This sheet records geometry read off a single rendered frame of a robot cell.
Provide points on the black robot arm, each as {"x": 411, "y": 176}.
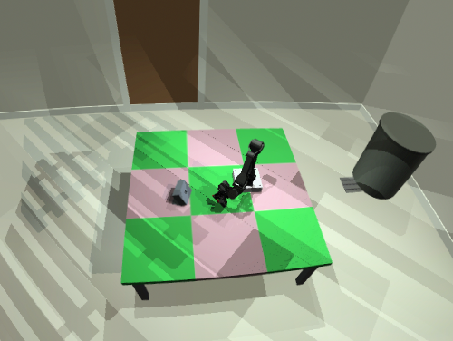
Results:
{"x": 247, "y": 175}

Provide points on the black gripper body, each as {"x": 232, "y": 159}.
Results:
{"x": 223, "y": 199}

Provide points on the grey sloped panel with hole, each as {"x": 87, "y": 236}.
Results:
{"x": 181, "y": 193}

